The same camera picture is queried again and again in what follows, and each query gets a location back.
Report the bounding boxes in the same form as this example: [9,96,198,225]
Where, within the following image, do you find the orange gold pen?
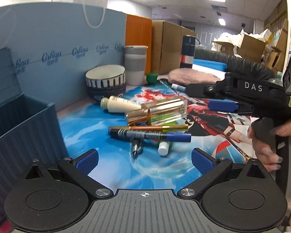
[109,124,189,132]

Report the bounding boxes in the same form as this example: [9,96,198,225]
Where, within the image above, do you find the right hand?
[248,120,291,172]

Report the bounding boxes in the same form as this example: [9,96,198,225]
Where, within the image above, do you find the blue white foam block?
[193,59,227,72]

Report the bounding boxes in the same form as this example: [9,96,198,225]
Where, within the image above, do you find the pink round cushion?
[168,68,220,86]

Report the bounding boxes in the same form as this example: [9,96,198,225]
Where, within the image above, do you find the black leather chair back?
[194,47,275,81]

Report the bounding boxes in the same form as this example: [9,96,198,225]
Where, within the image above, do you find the light blue marker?
[171,84,186,93]

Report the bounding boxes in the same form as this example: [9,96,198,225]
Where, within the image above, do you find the dark blue thermos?
[180,35,200,68]

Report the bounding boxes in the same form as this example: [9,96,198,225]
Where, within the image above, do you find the grey blue marker pen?
[108,129,191,143]

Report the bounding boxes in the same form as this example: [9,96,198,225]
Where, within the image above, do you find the white green marker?
[158,141,170,157]

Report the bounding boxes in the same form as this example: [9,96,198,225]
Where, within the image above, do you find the open cardboard box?
[211,29,273,63]

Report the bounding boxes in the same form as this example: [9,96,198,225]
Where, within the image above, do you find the green bottle cap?
[146,73,158,85]

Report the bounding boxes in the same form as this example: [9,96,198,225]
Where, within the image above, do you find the dark blue storage box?
[0,48,68,223]

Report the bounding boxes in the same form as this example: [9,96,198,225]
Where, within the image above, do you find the brown cardboard box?
[151,21,196,75]

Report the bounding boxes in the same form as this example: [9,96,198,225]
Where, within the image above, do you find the cream plastic bottle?
[100,96,141,113]

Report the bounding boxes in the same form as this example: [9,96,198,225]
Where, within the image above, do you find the grey white cup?
[124,45,148,86]

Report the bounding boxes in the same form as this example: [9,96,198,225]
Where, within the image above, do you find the striped ceramic bowl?
[85,65,126,102]

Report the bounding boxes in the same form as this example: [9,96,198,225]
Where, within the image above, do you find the orange board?
[125,14,152,74]

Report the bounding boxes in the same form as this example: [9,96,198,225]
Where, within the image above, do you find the light blue foam board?
[0,2,126,110]

